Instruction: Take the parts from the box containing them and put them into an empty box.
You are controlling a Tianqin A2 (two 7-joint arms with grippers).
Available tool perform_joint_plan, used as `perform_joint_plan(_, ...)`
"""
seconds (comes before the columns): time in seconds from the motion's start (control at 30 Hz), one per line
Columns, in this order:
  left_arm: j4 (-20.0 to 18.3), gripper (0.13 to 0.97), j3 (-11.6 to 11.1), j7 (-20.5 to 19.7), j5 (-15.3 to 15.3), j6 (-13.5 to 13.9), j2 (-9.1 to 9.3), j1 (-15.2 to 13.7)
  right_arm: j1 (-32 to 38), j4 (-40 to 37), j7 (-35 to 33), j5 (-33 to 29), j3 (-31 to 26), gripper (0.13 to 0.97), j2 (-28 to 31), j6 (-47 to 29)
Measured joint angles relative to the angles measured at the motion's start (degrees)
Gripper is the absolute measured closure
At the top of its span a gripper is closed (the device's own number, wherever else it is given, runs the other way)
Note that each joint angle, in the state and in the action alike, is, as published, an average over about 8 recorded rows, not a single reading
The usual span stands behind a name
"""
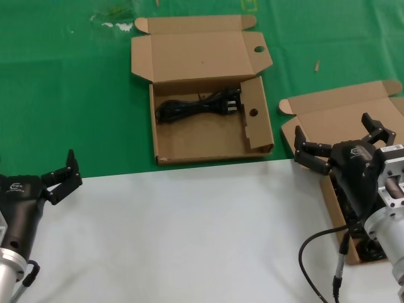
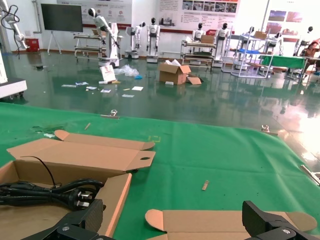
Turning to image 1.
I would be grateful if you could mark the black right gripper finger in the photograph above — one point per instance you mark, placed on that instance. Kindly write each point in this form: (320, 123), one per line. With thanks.
(312, 151)
(380, 134)

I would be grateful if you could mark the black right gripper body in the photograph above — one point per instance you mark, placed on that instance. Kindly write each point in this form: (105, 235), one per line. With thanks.
(353, 170)

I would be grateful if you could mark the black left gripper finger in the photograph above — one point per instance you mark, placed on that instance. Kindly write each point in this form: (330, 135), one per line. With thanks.
(64, 180)

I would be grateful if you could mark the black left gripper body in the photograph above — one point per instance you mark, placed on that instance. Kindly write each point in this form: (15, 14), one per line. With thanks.
(22, 205)

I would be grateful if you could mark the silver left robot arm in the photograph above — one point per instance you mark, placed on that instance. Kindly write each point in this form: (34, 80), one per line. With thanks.
(6, 271)

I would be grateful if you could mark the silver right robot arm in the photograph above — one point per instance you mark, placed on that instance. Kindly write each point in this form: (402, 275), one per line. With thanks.
(385, 227)

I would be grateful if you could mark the open cardboard box with holes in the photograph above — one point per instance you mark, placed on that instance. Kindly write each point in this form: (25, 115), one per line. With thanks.
(202, 139)

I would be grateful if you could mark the green table mat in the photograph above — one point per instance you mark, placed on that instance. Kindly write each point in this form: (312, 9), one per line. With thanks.
(63, 94)

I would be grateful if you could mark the small cardboard scrap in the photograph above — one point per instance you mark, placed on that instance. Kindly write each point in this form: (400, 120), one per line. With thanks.
(317, 66)

